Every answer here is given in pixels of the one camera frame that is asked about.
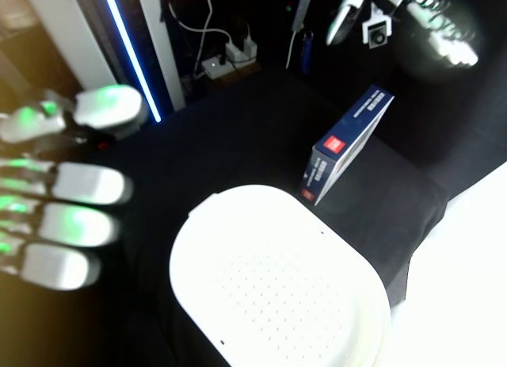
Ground blue box with red logo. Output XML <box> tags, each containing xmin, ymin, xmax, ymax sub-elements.
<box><xmin>299</xmin><ymin>84</ymin><xmax>395</xmax><ymax>207</ymax></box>

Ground white cable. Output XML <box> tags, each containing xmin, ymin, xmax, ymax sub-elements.
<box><xmin>192</xmin><ymin>0</ymin><xmax>212</xmax><ymax>78</ymax></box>
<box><xmin>166</xmin><ymin>0</ymin><xmax>233</xmax><ymax>41</ymax></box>

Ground black table cloth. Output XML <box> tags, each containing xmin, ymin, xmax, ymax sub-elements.
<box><xmin>85</xmin><ymin>64</ymin><xmax>451</xmax><ymax>367</ymax></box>

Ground white rounded perforated container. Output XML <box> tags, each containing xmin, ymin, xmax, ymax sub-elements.
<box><xmin>169</xmin><ymin>183</ymin><xmax>394</xmax><ymax>367</ymax></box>

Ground white power plug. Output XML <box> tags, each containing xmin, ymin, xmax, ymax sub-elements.
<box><xmin>224</xmin><ymin>40</ymin><xmax>243</xmax><ymax>63</ymax></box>

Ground white power strip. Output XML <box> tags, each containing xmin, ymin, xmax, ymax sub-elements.
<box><xmin>200</xmin><ymin>54</ymin><xmax>259</xmax><ymax>82</ymax></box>

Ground blue light strip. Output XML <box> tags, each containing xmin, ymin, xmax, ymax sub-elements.
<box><xmin>102</xmin><ymin>0</ymin><xmax>163</xmax><ymax>124</ymax></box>

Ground blue strap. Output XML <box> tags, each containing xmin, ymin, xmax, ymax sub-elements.
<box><xmin>299</xmin><ymin>29</ymin><xmax>315</xmax><ymax>75</ymax></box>

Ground white and black column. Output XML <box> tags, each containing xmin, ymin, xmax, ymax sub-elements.
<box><xmin>19</xmin><ymin>0</ymin><xmax>187</xmax><ymax>124</ymax></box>

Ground white adapter with cable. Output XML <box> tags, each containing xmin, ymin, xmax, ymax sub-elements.
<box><xmin>285</xmin><ymin>0</ymin><xmax>314</xmax><ymax>71</ymax></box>

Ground white charger block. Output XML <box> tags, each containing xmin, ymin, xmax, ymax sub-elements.
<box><xmin>241</xmin><ymin>24</ymin><xmax>258</xmax><ymax>59</ymax></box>

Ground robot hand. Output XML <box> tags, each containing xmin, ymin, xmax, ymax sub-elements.
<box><xmin>0</xmin><ymin>83</ymin><xmax>150</xmax><ymax>292</ymax></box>
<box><xmin>325</xmin><ymin>0</ymin><xmax>482</xmax><ymax>69</ymax></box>

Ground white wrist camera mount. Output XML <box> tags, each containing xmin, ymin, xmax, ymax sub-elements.
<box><xmin>361</xmin><ymin>2</ymin><xmax>394</xmax><ymax>50</ymax></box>

